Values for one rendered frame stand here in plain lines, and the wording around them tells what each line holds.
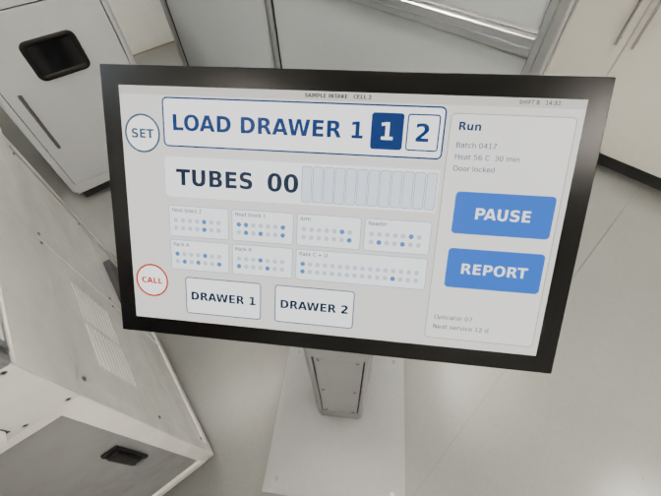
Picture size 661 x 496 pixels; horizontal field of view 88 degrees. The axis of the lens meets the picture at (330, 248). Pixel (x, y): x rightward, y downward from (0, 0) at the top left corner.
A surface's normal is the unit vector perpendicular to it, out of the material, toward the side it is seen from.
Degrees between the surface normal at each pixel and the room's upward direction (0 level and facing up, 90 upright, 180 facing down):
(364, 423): 0
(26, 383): 90
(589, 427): 0
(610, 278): 0
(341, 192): 50
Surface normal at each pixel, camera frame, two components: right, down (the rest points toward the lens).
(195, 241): -0.11, 0.22
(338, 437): -0.04, -0.57
